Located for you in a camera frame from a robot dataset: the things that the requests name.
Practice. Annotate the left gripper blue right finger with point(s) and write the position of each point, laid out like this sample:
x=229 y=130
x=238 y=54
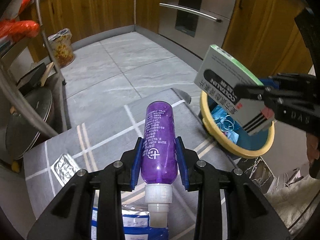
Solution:
x=182 y=164

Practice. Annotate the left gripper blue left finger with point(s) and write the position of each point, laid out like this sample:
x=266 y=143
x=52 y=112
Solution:
x=137 y=162

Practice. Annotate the purple plastic bottle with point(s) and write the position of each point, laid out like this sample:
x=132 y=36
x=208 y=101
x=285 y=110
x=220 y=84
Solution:
x=159 y=164

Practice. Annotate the blue face mask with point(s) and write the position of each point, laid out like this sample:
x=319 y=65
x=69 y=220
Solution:
x=227 y=125

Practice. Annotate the white green medicine box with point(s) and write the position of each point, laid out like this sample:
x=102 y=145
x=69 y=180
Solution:
x=218 y=76

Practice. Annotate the wooden kitchen cabinets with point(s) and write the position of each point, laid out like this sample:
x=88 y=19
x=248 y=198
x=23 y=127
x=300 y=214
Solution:
x=262 y=34

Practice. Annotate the person's right hand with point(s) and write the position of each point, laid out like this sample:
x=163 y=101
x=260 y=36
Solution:
x=312 y=150

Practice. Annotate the grey checked floor mat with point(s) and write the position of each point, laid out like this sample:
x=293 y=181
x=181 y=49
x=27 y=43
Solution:
x=95 y=144

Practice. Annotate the blue white carton box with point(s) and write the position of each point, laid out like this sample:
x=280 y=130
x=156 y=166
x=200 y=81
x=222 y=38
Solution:
x=136 y=224

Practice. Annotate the blue bin with yellow rim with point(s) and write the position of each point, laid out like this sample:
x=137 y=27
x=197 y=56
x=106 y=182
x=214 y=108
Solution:
x=248 y=146

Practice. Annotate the silver foil blister pack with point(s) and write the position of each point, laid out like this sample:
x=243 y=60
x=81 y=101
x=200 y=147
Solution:
x=64 y=168

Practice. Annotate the yellow item on shelf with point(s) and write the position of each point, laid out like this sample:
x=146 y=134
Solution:
x=15 y=167

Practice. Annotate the stainless steel shelf rack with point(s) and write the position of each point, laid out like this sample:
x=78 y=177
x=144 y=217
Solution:
x=52 y=78

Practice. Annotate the stainless steel oven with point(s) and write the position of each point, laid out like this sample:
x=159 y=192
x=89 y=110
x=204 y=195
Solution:
x=195 y=24

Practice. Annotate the black box on shelf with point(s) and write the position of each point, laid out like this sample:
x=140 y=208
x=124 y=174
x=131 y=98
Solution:
x=31 y=80

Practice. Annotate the bag-lined patterned waste bucket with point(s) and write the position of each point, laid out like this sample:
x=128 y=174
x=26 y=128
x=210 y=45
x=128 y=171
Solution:
x=61 y=45

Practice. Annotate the wooden handle on shelf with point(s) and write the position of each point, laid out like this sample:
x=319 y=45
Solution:
x=44 y=77

